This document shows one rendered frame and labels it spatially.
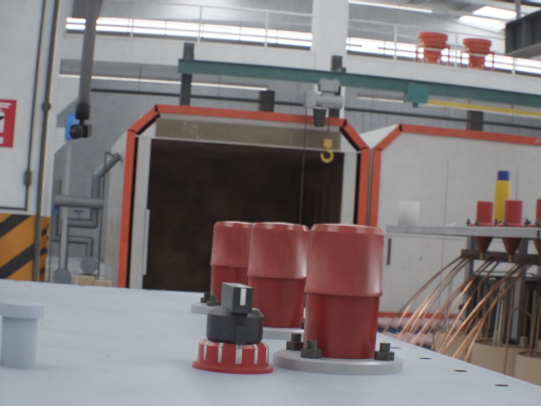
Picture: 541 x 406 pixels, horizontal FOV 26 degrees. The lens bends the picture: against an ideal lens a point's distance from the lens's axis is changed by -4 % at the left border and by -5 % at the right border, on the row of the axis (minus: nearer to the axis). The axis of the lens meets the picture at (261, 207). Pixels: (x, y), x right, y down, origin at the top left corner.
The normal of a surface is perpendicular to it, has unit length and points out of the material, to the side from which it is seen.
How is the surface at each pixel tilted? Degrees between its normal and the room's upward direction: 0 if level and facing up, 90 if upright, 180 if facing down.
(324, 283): 89
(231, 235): 89
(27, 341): 90
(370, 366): 90
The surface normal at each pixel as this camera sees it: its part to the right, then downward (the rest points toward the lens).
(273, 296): -0.07, -0.01
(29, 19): 0.17, -0.01
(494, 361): -0.75, -0.06
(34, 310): 0.69, 0.03
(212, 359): -0.51, -0.07
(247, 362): 0.44, -0.02
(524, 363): -0.97, -0.07
